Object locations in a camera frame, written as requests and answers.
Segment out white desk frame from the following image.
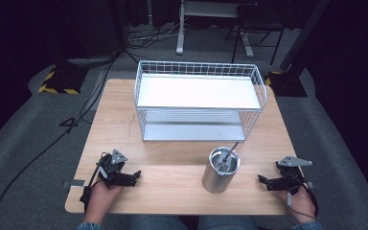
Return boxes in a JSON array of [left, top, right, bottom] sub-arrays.
[[175, 0, 256, 58]]

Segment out bundle of floor cables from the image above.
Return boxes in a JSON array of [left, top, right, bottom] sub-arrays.
[[126, 18, 186, 51]]

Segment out long black floor cable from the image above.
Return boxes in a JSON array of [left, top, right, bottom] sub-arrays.
[[0, 51, 123, 230]]

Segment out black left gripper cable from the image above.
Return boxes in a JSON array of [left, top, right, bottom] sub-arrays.
[[79, 152, 108, 214]]

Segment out silver metal cylinder cup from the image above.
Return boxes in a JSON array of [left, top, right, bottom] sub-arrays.
[[201, 146, 242, 195]]

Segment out grey tape strip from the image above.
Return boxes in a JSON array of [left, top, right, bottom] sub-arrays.
[[61, 178, 86, 190]]

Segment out person's left hand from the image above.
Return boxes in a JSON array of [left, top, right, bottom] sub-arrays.
[[83, 179, 125, 225]]

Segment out black stand pole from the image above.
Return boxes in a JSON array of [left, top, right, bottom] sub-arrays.
[[279, 0, 333, 73]]

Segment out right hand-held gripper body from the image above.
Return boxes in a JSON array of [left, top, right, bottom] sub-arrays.
[[265, 155, 313, 194]]

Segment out black chair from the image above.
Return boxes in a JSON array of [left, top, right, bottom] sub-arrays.
[[224, 2, 286, 66]]

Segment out yellow-black striped stand base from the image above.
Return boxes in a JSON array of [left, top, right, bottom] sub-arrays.
[[37, 65, 89, 96], [264, 70, 309, 98]]

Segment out person's legs in jeans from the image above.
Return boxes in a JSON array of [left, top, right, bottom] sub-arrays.
[[125, 214, 258, 230]]

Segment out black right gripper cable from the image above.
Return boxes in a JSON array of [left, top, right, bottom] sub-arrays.
[[284, 171, 320, 221]]

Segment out white wire two-tier shelf rack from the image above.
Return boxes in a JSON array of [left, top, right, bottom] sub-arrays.
[[133, 60, 268, 143]]

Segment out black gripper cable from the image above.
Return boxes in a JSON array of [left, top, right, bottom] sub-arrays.
[[284, 171, 320, 221], [79, 152, 108, 214]]

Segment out person's right hand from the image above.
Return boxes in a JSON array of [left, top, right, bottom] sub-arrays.
[[276, 186, 317, 224]]

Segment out metal utensil with dark handle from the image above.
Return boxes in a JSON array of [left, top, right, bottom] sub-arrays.
[[218, 141, 241, 170]]

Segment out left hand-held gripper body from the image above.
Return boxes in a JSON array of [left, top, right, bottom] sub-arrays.
[[97, 149, 138, 189]]

